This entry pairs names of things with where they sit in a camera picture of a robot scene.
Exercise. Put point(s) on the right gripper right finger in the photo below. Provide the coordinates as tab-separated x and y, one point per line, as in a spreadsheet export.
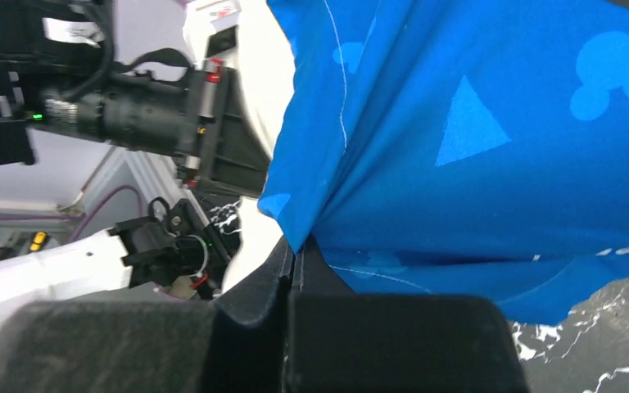
340	341

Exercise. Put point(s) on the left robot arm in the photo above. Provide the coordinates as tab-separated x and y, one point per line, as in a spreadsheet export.
93	263

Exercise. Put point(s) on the aluminium frame rail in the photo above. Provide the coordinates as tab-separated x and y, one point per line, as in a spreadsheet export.
122	185

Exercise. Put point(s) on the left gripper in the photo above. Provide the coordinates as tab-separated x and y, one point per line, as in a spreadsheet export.
58	73

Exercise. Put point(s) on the white pillow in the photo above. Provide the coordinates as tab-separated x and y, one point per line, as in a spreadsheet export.
266	67

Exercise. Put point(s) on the yellow and blue pillowcase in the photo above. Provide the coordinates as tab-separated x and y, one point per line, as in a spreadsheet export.
459	147

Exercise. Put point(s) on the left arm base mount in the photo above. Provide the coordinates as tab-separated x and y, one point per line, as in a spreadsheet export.
183	250

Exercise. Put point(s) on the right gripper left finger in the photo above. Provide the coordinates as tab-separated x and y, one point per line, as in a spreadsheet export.
231	344

